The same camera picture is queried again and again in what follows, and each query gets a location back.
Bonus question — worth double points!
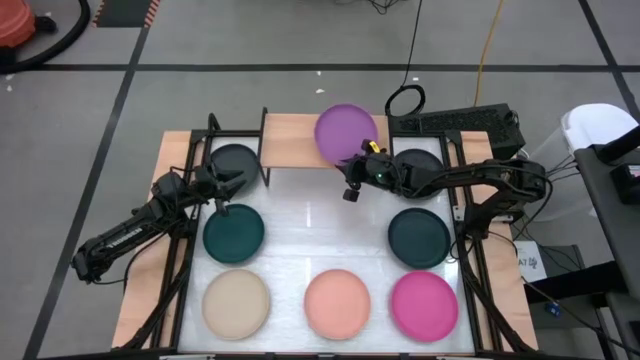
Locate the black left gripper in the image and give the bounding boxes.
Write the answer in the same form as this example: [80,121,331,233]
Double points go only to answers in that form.
[193,165,248,200]

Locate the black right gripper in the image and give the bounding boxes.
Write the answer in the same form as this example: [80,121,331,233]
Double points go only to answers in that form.
[335,139,404,194]

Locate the dark grey plate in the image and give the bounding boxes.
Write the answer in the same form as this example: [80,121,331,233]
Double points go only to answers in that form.
[209,143,261,194]
[394,148,446,201]

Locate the purple plate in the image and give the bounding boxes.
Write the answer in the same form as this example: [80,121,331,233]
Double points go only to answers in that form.
[313,103,380,166]

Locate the teal green plate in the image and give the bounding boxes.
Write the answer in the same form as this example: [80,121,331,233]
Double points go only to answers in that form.
[202,203,266,265]

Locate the dark teal plate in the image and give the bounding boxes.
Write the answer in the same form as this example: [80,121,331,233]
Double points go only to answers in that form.
[387,207,452,270]

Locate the beige plate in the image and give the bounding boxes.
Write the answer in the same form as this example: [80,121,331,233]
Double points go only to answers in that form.
[201,268,271,341]

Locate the magenta plate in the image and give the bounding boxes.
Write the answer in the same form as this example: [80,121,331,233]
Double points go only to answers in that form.
[389,270,460,344]

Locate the wooden shelf with black legs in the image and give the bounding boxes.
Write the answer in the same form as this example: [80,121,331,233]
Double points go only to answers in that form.
[257,107,396,187]

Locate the white glossy table sheet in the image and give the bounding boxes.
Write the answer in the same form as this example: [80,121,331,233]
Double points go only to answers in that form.
[177,137,476,354]

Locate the salmon plate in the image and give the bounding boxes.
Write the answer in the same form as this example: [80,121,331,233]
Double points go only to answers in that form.
[303,268,372,341]

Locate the black mat with striped edge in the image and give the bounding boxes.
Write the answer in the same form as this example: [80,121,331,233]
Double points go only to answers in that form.
[92,0,161,29]

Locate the white paper sign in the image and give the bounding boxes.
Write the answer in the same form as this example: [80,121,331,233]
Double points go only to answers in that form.
[514,240,549,284]

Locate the white plastic bin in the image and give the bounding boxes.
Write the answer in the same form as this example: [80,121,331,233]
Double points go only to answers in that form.
[529,103,640,221]

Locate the grey desk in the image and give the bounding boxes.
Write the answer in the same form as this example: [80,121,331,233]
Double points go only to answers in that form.
[574,144,640,301]

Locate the orange vacuum cleaner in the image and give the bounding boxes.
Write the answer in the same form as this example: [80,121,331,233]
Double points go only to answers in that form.
[0,0,59,66]

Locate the black metal table frame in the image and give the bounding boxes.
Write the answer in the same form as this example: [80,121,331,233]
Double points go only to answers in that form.
[112,112,539,354]

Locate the black looped cable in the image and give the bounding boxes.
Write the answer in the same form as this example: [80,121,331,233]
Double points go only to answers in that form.
[383,0,427,118]

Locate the yellow cable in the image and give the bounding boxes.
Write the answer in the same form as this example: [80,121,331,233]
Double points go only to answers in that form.
[472,0,504,107]

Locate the black vacuum hose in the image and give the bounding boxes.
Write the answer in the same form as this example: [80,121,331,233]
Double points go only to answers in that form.
[0,0,92,75]

